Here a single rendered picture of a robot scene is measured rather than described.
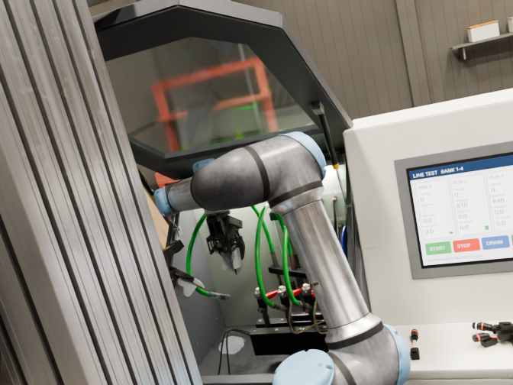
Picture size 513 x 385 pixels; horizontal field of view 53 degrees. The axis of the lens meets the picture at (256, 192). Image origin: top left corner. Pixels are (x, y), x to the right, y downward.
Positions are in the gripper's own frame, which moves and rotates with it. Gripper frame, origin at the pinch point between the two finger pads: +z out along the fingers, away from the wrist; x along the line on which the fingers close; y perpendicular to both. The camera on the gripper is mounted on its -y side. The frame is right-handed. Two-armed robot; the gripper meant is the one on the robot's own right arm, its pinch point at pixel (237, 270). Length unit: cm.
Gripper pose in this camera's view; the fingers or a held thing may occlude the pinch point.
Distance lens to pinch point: 160.4
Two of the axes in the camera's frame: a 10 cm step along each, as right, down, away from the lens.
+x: 9.2, -1.5, -3.6
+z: 2.4, 9.4, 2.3
